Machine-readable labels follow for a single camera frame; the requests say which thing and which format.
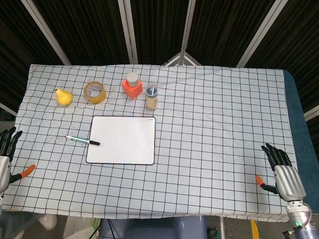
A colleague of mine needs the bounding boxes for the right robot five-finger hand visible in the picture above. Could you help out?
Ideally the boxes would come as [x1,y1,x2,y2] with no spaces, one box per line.
[255,143,307,202]

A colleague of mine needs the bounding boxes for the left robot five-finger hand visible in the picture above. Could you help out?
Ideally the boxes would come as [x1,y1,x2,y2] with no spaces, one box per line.
[0,126,36,194]

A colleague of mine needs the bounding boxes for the green marker with black cap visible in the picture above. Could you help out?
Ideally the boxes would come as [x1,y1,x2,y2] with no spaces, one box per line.
[65,135,101,146]

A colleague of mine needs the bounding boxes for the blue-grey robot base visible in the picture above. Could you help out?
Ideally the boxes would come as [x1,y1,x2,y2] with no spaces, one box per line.
[99,215,207,239]

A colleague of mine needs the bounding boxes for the white board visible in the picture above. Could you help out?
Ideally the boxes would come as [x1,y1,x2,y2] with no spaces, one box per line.
[86,116,157,165]

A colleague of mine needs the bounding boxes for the white shoe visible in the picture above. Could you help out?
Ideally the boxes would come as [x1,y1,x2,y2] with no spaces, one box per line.
[38,214,58,231]

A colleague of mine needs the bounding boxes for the yellow pear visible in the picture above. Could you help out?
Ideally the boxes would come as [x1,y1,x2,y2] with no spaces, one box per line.
[54,88,73,107]

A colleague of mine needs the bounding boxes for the white black checked tablecloth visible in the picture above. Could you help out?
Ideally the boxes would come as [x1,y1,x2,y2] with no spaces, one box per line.
[0,64,297,224]

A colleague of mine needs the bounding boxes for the clear brown tape roll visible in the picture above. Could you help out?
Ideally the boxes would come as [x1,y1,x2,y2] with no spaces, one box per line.
[83,81,108,105]

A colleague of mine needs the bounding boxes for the orange cube block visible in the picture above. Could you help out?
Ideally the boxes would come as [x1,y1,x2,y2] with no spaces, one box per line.
[122,79,144,100]

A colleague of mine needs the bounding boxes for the beige sauce bottle blue cap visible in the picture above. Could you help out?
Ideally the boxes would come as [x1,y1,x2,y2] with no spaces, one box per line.
[145,83,159,110]

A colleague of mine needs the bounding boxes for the dark folding screen white frames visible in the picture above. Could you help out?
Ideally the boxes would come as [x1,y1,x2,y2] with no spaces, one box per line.
[0,0,319,118]

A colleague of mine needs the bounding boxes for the metal screen foot bracket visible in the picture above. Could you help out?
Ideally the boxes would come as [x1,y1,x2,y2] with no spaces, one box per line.
[161,51,202,67]

